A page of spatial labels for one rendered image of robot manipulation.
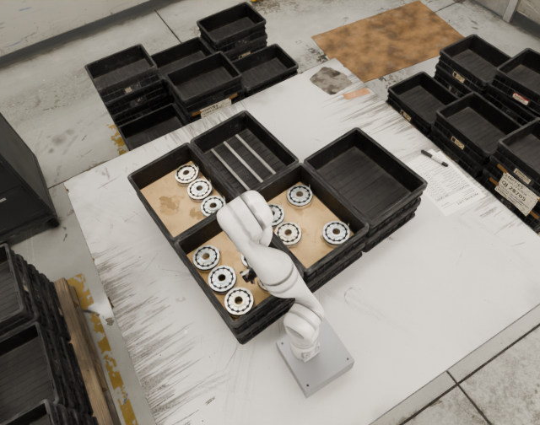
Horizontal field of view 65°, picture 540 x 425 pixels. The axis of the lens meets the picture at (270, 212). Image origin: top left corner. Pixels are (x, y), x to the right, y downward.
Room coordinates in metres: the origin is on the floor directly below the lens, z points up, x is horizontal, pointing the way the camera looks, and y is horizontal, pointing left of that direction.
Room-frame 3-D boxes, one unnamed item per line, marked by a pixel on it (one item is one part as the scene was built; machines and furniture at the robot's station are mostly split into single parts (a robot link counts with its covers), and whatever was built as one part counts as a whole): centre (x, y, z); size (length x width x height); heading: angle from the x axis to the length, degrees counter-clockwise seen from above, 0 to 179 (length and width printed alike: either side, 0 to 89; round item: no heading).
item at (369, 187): (1.00, -0.38, 0.87); 0.40 x 0.30 x 0.11; 30
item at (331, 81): (1.83, -0.42, 0.71); 0.22 x 0.19 x 0.01; 24
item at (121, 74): (2.38, 0.82, 0.37); 0.40 x 0.30 x 0.45; 114
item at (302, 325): (0.40, -0.05, 1.04); 0.09 x 0.09 x 0.17; 49
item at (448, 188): (1.06, -0.77, 0.70); 0.33 x 0.23 x 0.01; 24
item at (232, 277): (0.67, 0.20, 0.86); 0.10 x 0.10 x 0.01
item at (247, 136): (1.20, 0.08, 0.87); 0.40 x 0.30 x 0.11; 30
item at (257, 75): (2.33, -0.08, 0.31); 0.40 x 0.30 x 0.34; 114
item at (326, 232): (0.79, -0.24, 0.86); 0.10 x 0.10 x 0.01
